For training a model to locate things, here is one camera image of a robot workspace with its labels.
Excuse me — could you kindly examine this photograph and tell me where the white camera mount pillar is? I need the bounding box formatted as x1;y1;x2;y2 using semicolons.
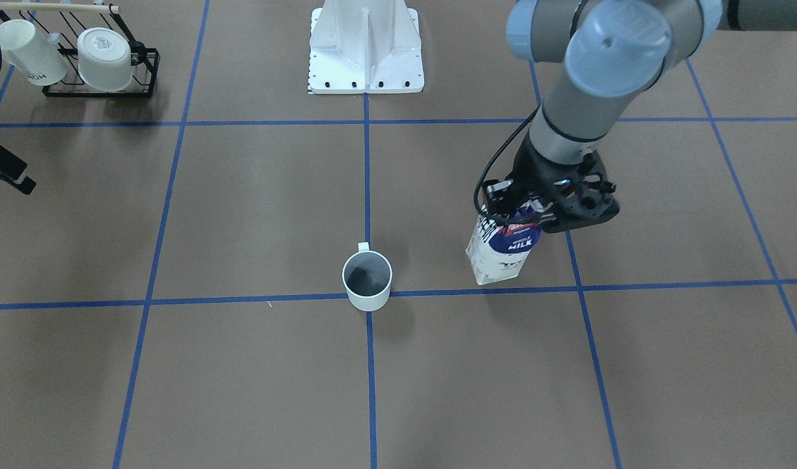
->
307;1;425;94

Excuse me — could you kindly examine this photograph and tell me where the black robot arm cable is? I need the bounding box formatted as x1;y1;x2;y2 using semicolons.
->
473;104;542;216

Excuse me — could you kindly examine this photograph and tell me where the black wire cup rack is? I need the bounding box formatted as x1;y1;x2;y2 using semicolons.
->
17;1;161;99

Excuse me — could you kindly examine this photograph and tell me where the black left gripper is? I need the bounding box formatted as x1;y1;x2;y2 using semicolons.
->
508;137;584;203

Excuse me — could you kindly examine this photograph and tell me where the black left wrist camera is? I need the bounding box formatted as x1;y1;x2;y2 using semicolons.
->
536;150;620;233

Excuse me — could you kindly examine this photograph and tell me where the white cup lower in rack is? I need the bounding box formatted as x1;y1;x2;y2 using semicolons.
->
77;27;133;92

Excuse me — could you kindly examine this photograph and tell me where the white cup in rack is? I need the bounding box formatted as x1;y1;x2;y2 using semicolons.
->
77;27;133;92
0;19;68;87

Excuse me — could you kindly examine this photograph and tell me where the white cup upper in rack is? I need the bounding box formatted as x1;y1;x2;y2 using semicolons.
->
0;19;68;87

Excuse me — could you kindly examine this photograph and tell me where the white mug with dark inside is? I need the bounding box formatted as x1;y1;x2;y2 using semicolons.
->
341;242;393;312

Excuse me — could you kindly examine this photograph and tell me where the blue white milk carton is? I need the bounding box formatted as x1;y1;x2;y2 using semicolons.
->
465;216;542;286

